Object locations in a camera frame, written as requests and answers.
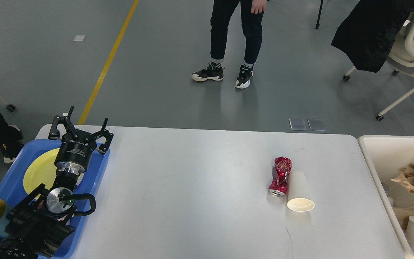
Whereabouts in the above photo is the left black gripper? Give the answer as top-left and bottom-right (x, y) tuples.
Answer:
(48, 106), (114, 176)

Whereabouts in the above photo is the person in black clothes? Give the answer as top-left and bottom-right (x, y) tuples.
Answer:
(0, 113), (24, 163)

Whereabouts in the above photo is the red snack wrapper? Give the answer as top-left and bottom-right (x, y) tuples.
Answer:
(269, 157), (292, 197)

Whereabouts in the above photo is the yellow plastic plate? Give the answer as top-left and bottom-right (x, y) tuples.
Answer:
(23, 148), (59, 194)

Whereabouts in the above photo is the black stand leg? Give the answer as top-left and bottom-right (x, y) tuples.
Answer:
(315, 0), (324, 30)

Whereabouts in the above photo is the right floor plate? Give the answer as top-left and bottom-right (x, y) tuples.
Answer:
(308, 118), (326, 131)

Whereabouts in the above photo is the pale green plate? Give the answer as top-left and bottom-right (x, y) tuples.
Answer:
(75, 171), (85, 188)

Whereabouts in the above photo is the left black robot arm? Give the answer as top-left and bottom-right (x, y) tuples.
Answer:
(0, 106), (114, 259)

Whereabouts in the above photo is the white plastic bin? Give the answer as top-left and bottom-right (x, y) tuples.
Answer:
(358, 136), (414, 259)

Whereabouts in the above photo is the left floor plate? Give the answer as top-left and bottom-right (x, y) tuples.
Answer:
(289, 118), (307, 131)

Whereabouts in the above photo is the black jacket on chair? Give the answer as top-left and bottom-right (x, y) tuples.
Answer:
(331, 0), (414, 73)

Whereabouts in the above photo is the floor plate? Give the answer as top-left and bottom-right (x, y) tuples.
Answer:
(308, 118), (326, 131)
(289, 118), (307, 131)

